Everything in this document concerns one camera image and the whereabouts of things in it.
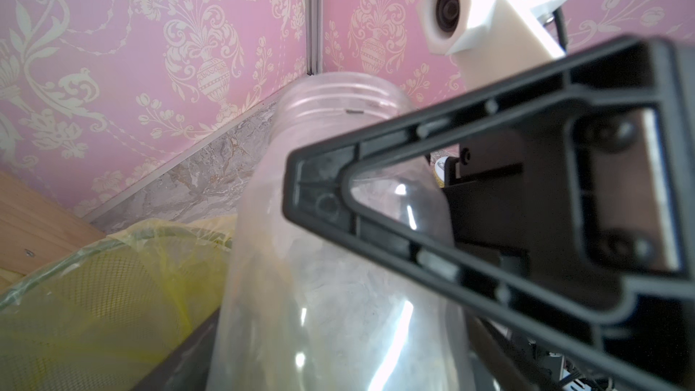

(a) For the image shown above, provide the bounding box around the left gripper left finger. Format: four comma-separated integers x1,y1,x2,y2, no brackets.
131,309,220,391

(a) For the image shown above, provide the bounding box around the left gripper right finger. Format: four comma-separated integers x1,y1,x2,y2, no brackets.
466,314,542,390

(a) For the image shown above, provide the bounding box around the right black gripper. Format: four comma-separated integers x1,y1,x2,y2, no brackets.
282,36,694,390

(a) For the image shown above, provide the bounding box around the clear plastic jar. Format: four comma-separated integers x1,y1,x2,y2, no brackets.
206,72,475,390

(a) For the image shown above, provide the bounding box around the yellow plastic bin liner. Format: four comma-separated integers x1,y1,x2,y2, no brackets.
0,214,240,391

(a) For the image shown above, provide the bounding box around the wooden two-tier shelf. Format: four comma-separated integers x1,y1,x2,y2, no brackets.
1,172,105,290

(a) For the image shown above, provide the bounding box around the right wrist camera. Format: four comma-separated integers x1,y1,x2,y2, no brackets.
417,0,568,91

